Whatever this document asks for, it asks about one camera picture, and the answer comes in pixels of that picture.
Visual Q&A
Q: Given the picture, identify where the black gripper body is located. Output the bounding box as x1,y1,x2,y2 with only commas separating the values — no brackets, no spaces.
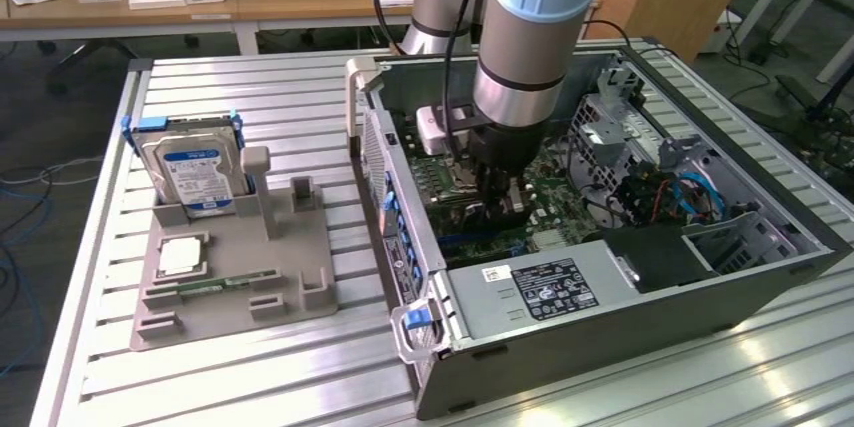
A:
466,119,548,201

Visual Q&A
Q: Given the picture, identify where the graphics card with metal bracket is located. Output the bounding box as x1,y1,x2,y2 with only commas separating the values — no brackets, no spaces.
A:
426,179,540,248

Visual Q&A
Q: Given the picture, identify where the metal CPU socket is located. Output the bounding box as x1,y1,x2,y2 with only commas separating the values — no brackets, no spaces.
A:
448,159,486,196

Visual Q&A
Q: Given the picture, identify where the green motherboard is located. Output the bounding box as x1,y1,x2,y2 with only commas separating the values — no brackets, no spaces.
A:
391,116,626,271

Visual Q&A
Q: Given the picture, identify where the metal disk bay cage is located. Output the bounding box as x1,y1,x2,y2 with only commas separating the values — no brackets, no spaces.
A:
566,59,726,208

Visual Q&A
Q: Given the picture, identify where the silver chipset heatsink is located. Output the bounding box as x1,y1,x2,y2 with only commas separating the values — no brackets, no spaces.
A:
532,230,570,252

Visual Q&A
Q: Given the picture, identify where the grey power supply with label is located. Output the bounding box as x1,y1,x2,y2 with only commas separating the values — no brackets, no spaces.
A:
445,239,660,343

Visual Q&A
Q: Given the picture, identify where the open black PC case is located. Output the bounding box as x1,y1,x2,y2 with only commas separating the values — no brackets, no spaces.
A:
343,44,854,421

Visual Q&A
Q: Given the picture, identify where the black equipment stand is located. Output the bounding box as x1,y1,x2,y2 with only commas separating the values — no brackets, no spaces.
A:
773,36,854,168

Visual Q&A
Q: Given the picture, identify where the green RAM stick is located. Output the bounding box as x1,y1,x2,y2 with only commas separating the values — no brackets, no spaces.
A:
174,270,281,298

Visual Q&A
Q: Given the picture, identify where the grey parts rack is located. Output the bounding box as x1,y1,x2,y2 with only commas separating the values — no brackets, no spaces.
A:
131,144,342,354

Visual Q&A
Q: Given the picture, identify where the silver CPU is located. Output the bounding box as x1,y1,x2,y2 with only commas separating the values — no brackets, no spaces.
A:
159,238,207,278

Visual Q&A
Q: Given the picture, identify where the black chair base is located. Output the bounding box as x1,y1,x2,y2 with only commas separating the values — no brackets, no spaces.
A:
37,36,202,96

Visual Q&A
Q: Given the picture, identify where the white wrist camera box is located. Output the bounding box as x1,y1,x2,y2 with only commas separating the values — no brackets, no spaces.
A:
414,104,493,156

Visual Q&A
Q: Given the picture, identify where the red wire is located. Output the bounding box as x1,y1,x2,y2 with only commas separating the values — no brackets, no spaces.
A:
652,177,677,224

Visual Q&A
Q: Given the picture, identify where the black power cable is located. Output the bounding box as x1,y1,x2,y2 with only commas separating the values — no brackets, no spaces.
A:
580,20,677,57

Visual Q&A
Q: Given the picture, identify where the blue wire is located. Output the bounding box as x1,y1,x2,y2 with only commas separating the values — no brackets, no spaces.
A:
670,171,730,226

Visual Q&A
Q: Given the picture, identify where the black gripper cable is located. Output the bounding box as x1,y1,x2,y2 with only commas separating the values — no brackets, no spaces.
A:
370,0,486,171

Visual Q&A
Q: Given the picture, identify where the hard disk with blue bracket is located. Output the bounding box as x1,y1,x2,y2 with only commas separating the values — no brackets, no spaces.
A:
122,110,259,222

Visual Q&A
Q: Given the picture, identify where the white desk frame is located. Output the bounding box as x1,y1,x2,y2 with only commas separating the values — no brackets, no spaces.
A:
730,0,854,84

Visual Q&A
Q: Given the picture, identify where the white floor cable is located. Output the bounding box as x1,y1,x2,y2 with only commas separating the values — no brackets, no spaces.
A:
0,156,109,187

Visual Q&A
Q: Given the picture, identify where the blue floor cable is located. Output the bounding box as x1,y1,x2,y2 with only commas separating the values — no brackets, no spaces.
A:
0,181,55,378

